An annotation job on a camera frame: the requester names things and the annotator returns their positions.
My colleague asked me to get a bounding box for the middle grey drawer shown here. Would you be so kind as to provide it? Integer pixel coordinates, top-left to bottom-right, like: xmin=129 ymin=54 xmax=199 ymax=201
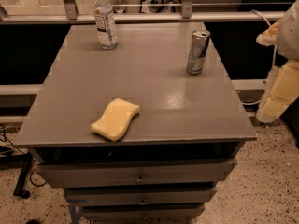
xmin=64 ymin=186 xmax=216 ymax=206

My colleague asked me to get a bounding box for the silver redbull can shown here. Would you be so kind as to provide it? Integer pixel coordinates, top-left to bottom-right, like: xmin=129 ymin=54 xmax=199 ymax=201
xmin=187 ymin=29 xmax=210 ymax=75

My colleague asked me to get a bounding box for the white cable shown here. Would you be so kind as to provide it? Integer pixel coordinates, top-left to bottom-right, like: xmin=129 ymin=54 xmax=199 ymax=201
xmin=241 ymin=9 xmax=278 ymax=106

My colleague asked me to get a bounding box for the grey drawer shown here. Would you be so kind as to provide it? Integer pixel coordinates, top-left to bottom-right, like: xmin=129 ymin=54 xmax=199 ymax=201
xmin=82 ymin=203 xmax=204 ymax=220
xmin=64 ymin=186 xmax=216 ymax=206
xmin=36 ymin=158 xmax=236 ymax=188

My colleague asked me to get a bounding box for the black stand leg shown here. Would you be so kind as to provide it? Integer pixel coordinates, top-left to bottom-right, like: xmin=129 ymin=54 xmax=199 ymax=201
xmin=13 ymin=153 xmax=32 ymax=199

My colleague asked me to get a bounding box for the top grey drawer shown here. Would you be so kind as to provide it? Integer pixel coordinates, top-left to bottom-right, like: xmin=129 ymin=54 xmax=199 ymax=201
xmin=36 ymin=158 xmax=236 ymax=188

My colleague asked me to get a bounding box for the grey drawer cabinet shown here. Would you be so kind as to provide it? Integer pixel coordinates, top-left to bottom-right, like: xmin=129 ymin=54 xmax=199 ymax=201
xmin=13 ymin=22 xmax=258 ymax=224

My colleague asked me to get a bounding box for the clear plastic water bottle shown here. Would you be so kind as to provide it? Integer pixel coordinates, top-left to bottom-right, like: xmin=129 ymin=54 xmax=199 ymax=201
xmin=93 ymin=0 xmax=118 ymax=49

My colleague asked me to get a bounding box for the yellow foam padded gripper finger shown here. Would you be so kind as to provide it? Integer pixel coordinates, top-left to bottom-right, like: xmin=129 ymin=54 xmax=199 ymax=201
xmin=256 ymin=60 xmax=299 ymax=123

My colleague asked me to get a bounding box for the black floor cable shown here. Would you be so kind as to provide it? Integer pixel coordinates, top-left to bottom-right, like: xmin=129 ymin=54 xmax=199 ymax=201
xmin=0 ymin=123 xmax=47 ymax=188

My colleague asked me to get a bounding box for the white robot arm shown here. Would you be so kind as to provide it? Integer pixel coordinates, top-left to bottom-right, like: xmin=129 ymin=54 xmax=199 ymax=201
xmin=256 ymin=0 xmax=299 ymax=123

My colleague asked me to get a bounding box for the yellow sponge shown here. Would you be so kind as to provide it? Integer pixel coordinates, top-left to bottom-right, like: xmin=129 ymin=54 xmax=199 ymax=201
xmin=91 ymin=98 xmax=140 ymax=141

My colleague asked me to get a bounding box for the metal railing frame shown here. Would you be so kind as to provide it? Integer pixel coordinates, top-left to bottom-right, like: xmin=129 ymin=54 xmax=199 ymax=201
xmin=0 ymin=0 xmax=280 ymax=24

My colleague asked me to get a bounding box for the bottom grey drawer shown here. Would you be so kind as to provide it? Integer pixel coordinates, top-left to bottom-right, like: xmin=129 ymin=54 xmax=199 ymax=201
xmin=82 ymin=203 xmax=204 ymax=220

